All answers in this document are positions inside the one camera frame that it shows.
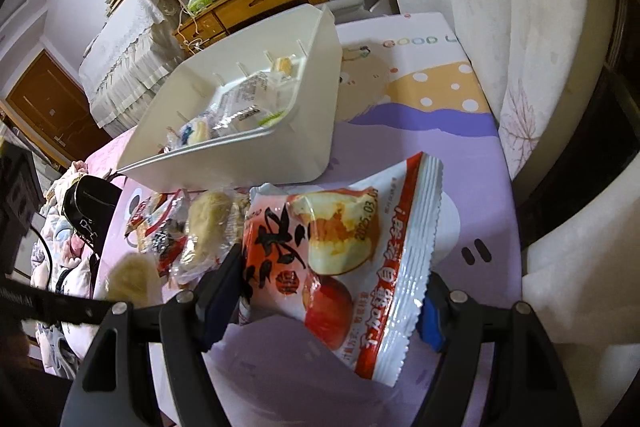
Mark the green tissue pack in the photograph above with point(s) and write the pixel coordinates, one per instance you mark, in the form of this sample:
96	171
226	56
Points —
200	2

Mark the small red snack packet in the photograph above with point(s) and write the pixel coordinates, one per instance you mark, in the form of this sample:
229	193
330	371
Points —
145	212

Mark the white floral curtain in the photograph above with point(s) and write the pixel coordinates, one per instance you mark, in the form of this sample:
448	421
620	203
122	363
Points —
500	7

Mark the red date packet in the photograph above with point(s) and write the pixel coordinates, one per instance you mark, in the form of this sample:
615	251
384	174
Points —
167	247

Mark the white plastic storage bin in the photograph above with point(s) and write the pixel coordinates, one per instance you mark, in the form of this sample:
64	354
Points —
305	142

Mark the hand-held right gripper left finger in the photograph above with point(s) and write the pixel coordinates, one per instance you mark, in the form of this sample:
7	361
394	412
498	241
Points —
220	312

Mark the lace cloth covered furniture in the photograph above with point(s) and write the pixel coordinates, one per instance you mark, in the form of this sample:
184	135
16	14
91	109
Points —
130	42

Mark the black box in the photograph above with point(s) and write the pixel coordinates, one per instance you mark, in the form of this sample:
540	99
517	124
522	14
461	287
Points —
17	187

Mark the large clear printed packet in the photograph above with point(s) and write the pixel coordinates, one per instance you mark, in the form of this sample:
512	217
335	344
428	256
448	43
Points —
245	94

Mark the yellow pastry clear packet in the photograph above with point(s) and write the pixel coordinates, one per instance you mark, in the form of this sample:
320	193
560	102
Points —
210	219
132	279

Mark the pink bedspread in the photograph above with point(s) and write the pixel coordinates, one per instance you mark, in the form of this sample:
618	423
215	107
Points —
107	154

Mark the yellow cracker packet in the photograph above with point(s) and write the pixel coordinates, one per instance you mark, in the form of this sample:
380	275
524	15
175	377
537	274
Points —
282	66

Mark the cartoon printed bed table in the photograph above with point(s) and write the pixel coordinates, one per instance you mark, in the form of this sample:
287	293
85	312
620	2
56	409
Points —
450	187

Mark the red white apple snack packet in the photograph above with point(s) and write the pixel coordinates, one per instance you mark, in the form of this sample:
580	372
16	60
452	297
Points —
350	232

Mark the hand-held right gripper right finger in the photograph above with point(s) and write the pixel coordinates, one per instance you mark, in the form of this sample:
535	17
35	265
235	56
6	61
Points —
432	324

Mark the black camera bag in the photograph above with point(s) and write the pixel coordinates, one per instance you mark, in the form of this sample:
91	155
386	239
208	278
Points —
90	202

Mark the wooden desk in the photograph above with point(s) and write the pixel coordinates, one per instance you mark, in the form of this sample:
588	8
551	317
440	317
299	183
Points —
250	4

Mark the dark window frame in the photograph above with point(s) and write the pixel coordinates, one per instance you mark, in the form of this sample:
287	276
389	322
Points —
590	147

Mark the wooden door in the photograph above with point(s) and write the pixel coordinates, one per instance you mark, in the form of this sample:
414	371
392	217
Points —
45	107

